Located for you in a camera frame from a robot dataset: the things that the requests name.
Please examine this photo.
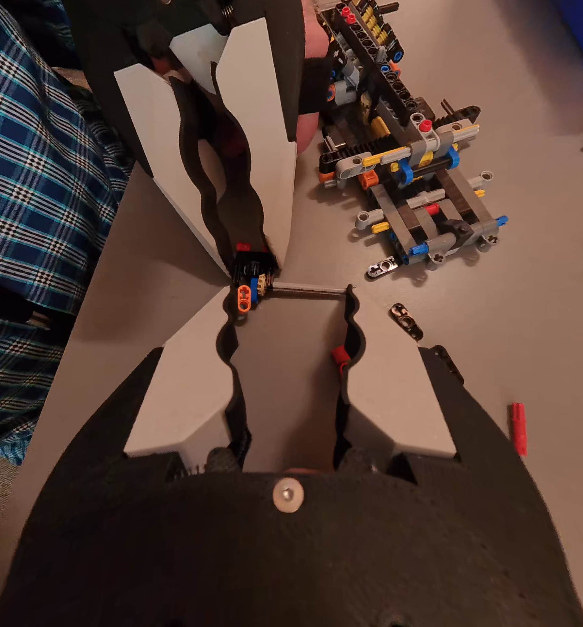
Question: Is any black shoulder strap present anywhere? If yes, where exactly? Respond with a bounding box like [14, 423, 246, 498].
[0, 274, 76, 330]

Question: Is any red lego pin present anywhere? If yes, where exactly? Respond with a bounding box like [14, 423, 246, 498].
[510, 402, 528, 457]

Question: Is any black lego beam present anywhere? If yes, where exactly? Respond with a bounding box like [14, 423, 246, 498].
[430, 345, 465, 386]
[390, 302, 425, 342]

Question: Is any person's blue plaid shirt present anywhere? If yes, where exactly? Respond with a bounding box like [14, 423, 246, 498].
[0, 0, 136, 467]

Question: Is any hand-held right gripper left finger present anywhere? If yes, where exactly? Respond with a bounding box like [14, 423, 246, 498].
[123, 288, 252, 473]

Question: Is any long grey lego axle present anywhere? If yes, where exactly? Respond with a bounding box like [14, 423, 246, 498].
[271, 281, 352, 297]

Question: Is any small black lego subassembly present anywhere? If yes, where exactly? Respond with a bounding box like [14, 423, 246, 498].
[231, 241, 279, 315]

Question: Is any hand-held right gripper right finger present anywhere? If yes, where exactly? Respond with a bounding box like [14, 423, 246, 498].
[333, 284, 457, 472]

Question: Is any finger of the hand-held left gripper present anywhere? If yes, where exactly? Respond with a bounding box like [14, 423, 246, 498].
[215, 18, 299, 268]
[113, 63, 234, 276]

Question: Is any large lego technic chassis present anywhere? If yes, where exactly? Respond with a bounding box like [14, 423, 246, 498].
[317, 0, 510, 281]

